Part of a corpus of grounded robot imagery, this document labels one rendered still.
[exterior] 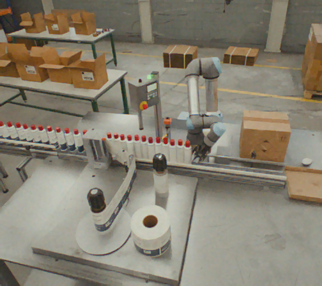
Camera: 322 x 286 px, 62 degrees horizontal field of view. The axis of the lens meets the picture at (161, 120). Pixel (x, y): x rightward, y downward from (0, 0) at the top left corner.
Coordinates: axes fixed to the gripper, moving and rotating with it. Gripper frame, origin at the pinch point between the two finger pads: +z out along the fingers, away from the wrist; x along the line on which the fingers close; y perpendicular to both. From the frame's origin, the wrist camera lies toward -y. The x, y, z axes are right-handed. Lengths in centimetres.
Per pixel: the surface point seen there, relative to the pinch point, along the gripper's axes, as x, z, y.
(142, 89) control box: -53, -28, -1
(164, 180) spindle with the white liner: -14.9, -1.0, 31.4
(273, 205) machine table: 50, -16, 21
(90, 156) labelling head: -63, 30, 16
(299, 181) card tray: 66, -26, -3
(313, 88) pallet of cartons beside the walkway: 165, -7, -286
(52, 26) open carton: -299, 166, -349
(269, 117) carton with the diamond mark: 33, -40, -33
